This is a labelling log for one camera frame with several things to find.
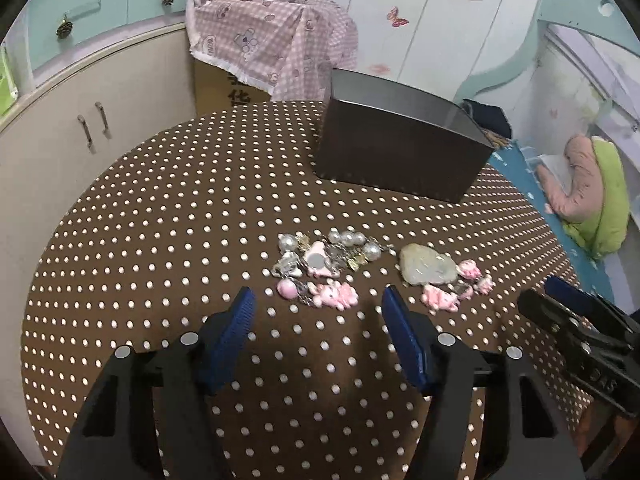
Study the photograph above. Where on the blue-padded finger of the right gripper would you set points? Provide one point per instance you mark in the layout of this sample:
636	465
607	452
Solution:
600	312

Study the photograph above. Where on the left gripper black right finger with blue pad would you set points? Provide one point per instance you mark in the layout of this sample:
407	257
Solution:
522	434

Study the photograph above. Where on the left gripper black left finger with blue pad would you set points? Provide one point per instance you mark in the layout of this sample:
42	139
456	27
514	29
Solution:
146	416

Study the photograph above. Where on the pale jade pendant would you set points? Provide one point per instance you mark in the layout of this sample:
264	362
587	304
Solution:
421	265

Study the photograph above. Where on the dark metal jewelry box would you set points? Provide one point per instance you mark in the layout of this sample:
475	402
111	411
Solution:
379	133

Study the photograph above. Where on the pink and green pillow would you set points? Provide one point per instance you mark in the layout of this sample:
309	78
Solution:
595	210

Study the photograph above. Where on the blue bed mattress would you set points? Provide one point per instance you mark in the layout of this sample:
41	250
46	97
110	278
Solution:
591	274

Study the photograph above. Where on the dark folded clothes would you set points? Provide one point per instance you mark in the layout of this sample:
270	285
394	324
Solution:
488	117

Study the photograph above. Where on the brown polka dot tablecloth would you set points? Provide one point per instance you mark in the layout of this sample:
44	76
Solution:
172	230

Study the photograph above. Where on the beige cabinet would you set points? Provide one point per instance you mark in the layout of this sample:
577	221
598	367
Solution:
53	145

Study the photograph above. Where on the brown cardboard box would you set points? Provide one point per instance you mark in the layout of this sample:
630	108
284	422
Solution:
216	89

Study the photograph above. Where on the pink checkered cloth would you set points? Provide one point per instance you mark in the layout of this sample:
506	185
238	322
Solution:
286	48

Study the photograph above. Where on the mint green drawer unit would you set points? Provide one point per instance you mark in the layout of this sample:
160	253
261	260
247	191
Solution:
55	26

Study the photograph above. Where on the mint green bed frame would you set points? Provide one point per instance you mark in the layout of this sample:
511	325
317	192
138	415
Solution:
599	18

